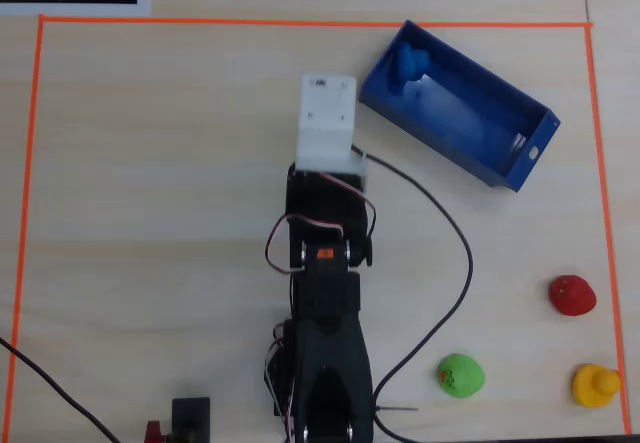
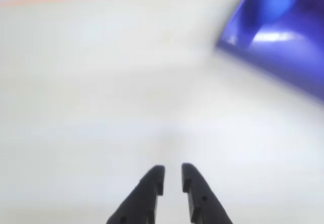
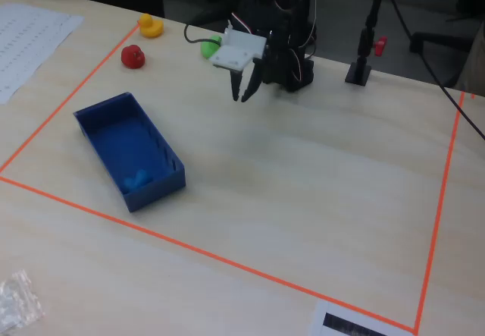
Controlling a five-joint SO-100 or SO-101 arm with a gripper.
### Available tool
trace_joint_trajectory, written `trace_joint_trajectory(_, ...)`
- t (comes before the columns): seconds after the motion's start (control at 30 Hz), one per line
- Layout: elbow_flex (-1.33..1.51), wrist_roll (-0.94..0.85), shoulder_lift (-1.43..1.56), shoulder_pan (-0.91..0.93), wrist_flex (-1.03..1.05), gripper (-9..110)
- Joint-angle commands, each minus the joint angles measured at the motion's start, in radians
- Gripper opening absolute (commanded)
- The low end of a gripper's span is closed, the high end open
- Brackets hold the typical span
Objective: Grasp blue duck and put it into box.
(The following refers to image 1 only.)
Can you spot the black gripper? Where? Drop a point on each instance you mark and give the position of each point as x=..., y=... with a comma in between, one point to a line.
x=325, y=194

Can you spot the blue rubber duck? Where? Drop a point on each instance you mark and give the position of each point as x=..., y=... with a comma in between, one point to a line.
x=410, y=65

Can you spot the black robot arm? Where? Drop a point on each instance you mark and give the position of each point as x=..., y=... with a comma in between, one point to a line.
x=330, y=363

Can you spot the blue plastic box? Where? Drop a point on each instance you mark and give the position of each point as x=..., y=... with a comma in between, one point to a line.
x=470, y=123

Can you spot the green rubber duck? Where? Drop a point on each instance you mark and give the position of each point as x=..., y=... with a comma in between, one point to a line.
x=460, y=375

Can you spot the red rubber duck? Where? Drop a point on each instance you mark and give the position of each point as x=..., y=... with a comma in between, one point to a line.
x=572, y=295

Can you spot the yellow rubber duck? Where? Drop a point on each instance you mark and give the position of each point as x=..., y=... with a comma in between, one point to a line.
x=595, y=385

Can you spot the orange tape strip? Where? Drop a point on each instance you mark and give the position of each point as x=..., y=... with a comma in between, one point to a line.
x=607, y=213
x=200, y=21
x=26, y=213

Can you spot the red clamp knob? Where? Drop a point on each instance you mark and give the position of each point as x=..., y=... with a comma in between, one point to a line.
x=153, y=433

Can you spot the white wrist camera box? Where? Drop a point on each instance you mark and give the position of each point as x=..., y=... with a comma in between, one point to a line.
x=327, y=118

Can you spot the black camera stand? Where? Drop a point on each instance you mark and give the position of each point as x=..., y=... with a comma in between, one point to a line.
x=191, y=418

